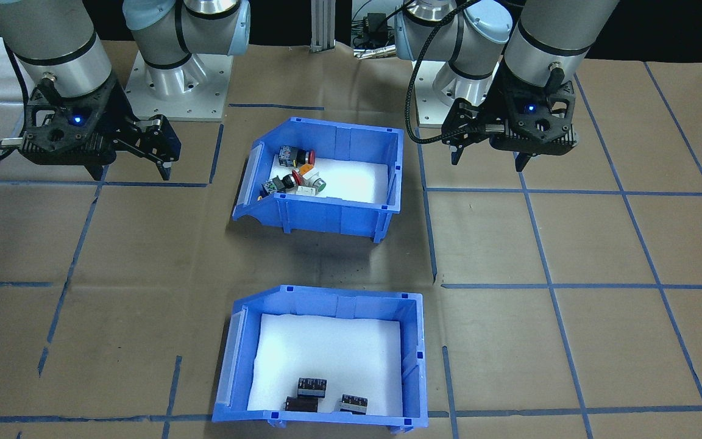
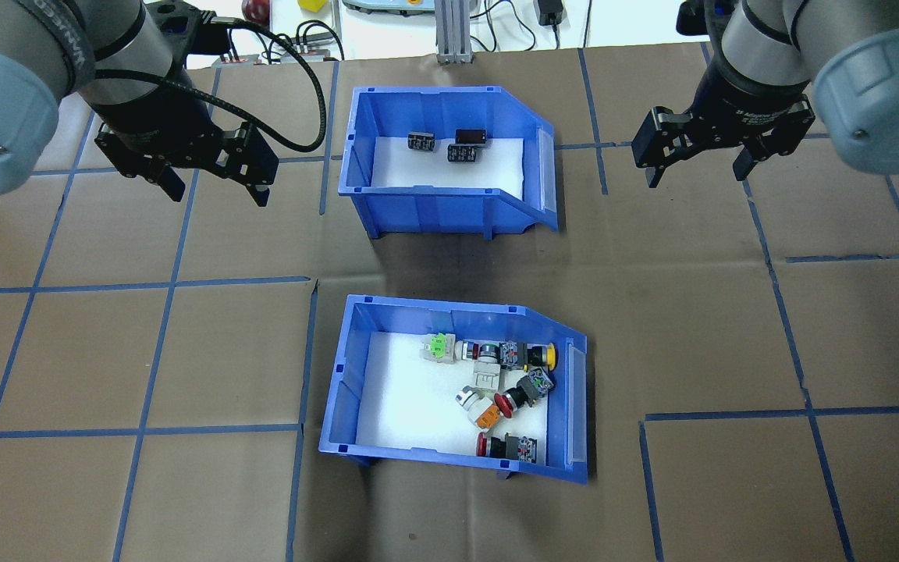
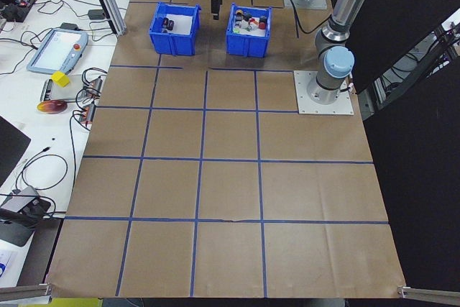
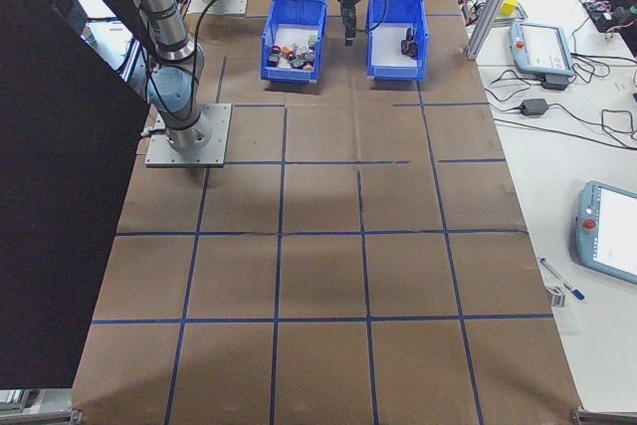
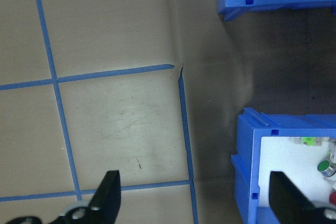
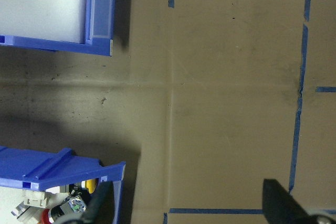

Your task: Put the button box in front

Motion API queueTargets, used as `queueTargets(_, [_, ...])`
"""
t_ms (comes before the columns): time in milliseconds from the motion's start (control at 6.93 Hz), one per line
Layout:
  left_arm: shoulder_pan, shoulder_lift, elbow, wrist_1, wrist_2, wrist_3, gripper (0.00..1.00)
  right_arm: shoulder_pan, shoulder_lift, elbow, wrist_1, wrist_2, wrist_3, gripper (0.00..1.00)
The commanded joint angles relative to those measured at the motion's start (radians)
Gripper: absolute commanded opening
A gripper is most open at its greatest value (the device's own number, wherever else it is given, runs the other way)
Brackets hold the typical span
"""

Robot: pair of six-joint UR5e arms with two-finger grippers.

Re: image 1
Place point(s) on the blue plastic button bin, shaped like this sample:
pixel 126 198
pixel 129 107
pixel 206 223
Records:
pixel 326 216

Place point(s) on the blue plastic relay bin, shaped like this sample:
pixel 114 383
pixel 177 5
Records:
pixel 326 422

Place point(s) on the red head button black body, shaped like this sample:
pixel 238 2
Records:
pixel 281 184

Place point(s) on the red mushroom button blue body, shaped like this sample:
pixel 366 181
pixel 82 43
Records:
pixel 290 155

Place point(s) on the black power supply box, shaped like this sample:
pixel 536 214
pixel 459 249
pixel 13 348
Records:
pixel 375 27

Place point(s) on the white orange push button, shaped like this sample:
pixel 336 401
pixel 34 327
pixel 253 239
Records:
pixel 306 169

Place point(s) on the green head push button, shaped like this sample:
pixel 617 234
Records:
pixel 317 183

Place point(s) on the silver metal connector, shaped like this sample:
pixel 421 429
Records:
pixel 375 52

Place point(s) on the pile of small electrical parts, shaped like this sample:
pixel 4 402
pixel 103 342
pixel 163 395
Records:
pixel 357 180

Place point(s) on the white foam bin liner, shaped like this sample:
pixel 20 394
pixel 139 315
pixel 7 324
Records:
pixel 326 353

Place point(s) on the black relay block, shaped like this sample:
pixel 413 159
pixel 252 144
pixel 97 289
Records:
pixel 354 403
pixel 311 386
pixel 299 403

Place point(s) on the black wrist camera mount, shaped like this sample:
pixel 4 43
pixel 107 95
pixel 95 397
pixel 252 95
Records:
pixel 64 152
pixel 534 143

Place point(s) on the white square base plate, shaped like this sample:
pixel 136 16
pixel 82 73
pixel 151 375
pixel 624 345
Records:
pixel 430 103
pixel 205 91

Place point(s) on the aluminium profile post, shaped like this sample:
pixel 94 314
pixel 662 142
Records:
pixel 323 24

